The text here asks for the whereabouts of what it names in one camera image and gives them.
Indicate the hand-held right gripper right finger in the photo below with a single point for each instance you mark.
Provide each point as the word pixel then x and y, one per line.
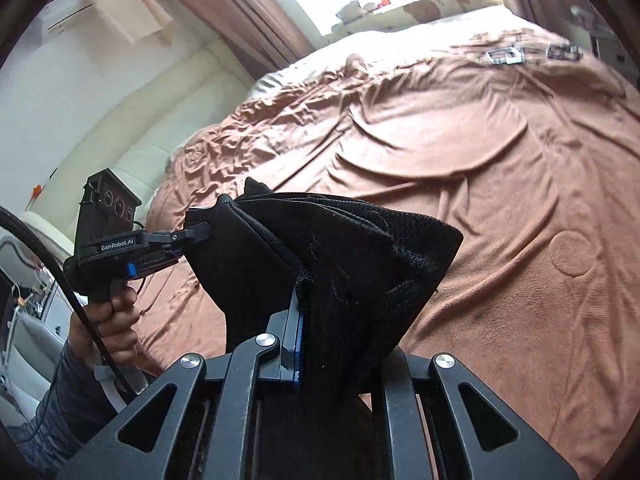
pixel 397 410

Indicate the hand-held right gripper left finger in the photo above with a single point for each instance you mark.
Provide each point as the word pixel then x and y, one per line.
pixel 299 355

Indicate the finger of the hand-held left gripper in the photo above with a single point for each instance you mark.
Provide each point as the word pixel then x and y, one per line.
pixel 192 232

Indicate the black shorts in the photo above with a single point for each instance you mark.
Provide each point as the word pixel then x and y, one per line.
pixel 340 270

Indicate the person's left forearm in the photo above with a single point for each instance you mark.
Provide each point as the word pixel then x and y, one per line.
pixel 65 410

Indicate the person's left hand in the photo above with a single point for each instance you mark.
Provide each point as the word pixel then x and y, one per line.
pixel 117 332

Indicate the white bedside cabinet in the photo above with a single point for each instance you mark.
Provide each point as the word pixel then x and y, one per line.
pixel 30 320

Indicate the cream padded headboard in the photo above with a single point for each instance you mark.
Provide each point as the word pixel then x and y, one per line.
pixel 150 125

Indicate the brown fleece blanket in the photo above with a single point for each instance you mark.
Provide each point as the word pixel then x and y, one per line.
pixel 475 185

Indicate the white air conditioner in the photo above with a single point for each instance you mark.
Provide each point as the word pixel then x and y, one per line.
pixel 67 12

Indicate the cream bed sheet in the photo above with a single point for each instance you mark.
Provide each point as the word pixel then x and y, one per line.
pixel 360 45

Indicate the printed cream cushion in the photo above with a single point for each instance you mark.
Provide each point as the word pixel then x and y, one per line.
pixel 430 12

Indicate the cluttered bedside table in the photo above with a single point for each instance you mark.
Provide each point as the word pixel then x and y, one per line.
pixel 597 35

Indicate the grey metal frame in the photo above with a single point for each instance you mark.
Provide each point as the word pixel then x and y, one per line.
pixel 504 56

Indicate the dark metal frame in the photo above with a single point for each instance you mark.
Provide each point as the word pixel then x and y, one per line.
pixel 564 51

